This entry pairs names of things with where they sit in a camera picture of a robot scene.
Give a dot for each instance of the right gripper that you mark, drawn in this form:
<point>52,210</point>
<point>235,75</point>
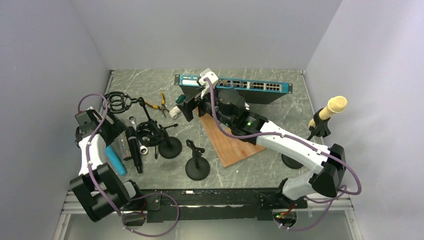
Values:
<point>187,107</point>

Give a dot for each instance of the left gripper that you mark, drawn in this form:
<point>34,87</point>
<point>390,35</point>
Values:
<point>117,128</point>

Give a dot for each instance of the black handheld microphone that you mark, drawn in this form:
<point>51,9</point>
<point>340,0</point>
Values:
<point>134,148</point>

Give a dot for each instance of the blue foam microphone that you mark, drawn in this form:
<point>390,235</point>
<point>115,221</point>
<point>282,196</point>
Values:
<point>115,161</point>

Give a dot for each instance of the shock mount desk stand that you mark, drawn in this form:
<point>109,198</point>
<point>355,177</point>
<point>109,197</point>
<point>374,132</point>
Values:
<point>152,134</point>

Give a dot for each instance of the tripod shock mount stand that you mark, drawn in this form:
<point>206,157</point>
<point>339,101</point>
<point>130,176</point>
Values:
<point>119,102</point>

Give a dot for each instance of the clip desk mic stand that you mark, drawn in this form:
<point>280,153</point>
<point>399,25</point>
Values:
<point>197,167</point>

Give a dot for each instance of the silver mesh glitter microphone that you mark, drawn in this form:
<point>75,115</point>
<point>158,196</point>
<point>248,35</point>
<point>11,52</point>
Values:
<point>123,146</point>

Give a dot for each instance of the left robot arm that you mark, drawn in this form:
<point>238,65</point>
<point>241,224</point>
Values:
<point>97,187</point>

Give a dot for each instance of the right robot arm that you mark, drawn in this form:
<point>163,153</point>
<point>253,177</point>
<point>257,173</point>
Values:
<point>326,164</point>

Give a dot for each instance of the right clip mic stand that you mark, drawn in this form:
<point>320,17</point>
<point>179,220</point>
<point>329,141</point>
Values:
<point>320,129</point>

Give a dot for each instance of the yellow foam microphone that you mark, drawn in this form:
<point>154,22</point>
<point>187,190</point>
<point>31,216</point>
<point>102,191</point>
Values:
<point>335,105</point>

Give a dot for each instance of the silver combination wrench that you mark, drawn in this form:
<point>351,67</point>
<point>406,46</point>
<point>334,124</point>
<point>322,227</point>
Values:
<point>142,149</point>

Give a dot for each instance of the wooden board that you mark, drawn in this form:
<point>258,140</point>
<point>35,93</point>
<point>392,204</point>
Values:
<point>229,150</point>

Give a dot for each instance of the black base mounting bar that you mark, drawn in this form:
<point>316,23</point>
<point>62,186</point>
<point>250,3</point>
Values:
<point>164,204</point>

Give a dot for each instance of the yellow handled pliers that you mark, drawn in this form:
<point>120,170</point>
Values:
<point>162,107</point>

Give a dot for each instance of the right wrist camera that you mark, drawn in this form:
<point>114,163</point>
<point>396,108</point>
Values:
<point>208,81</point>

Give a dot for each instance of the blue network switch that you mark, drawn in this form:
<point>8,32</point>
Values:
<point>253,91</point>

